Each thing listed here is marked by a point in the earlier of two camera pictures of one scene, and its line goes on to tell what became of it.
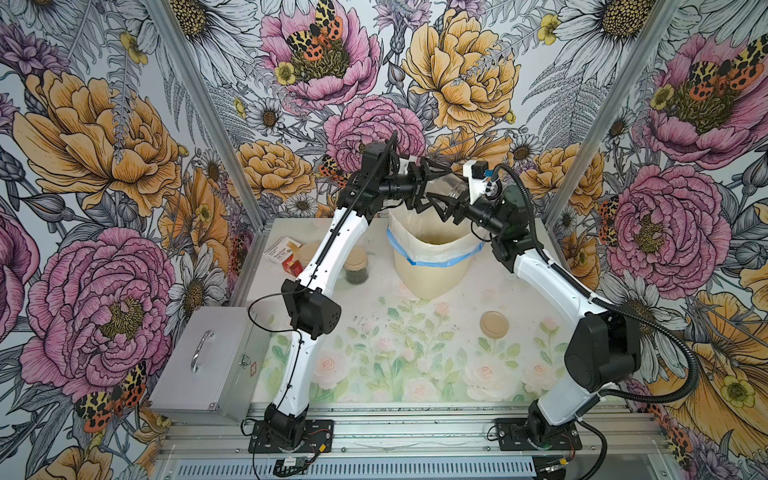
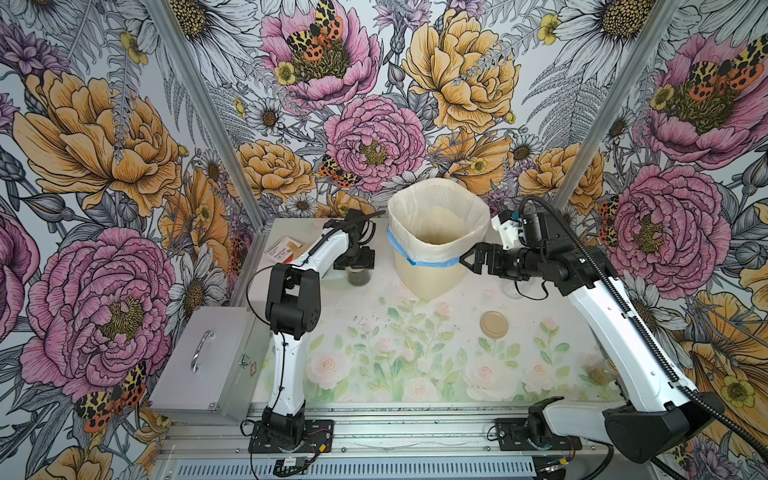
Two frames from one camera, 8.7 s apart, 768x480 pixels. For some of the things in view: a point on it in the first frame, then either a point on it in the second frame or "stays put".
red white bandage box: (284, 252) stays put
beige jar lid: (494, 324) stays put
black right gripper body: (484, 213) → (525, 262)
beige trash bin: (428, 282) stays put
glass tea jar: (356, 266) stays put
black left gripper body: (402, 185) → (356, 257)
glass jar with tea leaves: (452, 185) → (513, 288)
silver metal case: (216, 370) stays put
